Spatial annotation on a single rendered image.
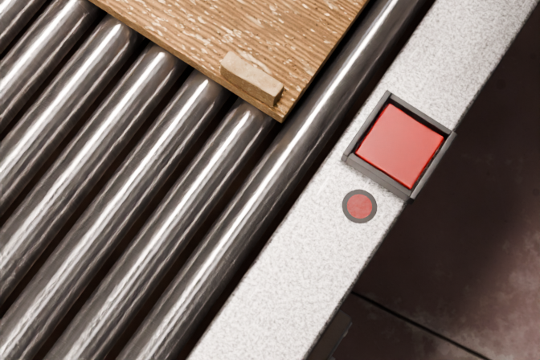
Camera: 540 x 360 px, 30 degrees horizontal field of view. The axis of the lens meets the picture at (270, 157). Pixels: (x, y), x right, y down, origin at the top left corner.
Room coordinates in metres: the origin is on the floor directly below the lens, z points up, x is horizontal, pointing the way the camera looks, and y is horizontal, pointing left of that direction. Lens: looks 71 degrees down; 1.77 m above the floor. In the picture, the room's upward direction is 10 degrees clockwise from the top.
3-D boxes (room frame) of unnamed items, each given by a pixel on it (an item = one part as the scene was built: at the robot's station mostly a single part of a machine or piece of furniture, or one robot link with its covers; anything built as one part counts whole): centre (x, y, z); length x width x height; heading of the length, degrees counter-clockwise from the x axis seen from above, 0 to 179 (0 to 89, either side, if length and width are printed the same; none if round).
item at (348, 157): (0.33, -0.11, 0.92); 0.08 x 0.08 x 0.02; 66
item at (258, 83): (0.36, 0.03, 0.95); 0.06 x 0.02 x 0.03; 66
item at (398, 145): (0.33, -0.11, 0.92); 0.06 x 0.06 x 0.01; 66
